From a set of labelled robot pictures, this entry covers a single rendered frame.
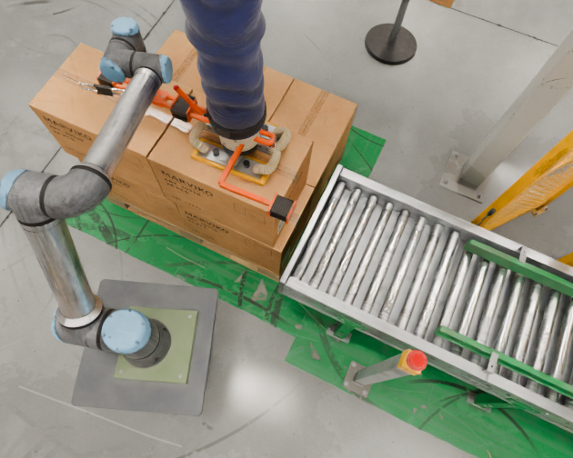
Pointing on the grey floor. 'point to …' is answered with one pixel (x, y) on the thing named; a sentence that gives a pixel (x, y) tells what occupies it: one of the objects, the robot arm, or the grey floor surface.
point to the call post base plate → (352, 379)
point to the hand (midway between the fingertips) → (145, 93)
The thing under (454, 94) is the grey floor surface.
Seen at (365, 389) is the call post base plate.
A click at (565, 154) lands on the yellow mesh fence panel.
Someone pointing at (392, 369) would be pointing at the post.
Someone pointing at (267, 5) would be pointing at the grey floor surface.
